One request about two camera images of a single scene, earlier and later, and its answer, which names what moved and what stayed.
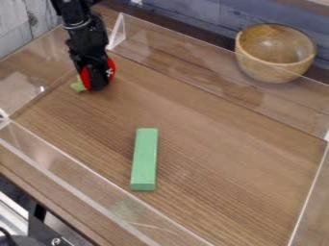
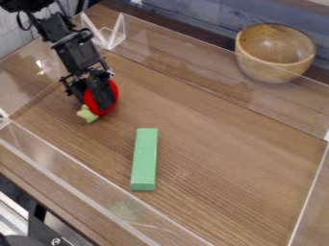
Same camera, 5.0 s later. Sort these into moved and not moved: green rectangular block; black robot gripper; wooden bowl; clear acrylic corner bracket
Moved: black robot gripper
Not moved: clear acrylic corner bracket; wooden bowl; green rectangular block
